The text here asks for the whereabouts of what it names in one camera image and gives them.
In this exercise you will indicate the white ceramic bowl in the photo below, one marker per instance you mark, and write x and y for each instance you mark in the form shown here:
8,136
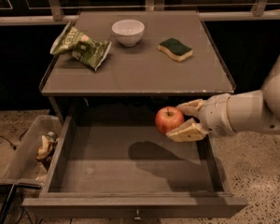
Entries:
128,32

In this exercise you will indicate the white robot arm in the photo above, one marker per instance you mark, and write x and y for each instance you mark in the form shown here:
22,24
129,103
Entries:
257,111

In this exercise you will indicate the black stand with cables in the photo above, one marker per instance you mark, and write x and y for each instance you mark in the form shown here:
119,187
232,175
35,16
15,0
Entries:
10,191

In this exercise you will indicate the open grey top drawer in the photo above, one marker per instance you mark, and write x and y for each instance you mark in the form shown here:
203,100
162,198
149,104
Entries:
100,170

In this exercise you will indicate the green yellow sponge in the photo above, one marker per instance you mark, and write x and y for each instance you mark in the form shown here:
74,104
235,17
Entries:
175,50

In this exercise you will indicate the metal window railing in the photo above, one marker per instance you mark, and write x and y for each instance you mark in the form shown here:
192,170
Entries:
21,12

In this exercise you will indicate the metal drawer knob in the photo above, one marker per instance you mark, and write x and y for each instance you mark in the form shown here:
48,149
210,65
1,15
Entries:
137,215

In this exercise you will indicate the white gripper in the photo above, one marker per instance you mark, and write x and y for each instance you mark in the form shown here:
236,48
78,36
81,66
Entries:
215,114

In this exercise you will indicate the grey cabinet with top surface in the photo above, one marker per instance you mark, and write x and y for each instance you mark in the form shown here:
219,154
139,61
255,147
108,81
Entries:
141,70

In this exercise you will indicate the red apple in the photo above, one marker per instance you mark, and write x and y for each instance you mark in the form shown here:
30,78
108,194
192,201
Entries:
168,118

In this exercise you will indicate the green chip bag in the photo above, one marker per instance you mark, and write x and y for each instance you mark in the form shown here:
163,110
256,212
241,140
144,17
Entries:
82,48

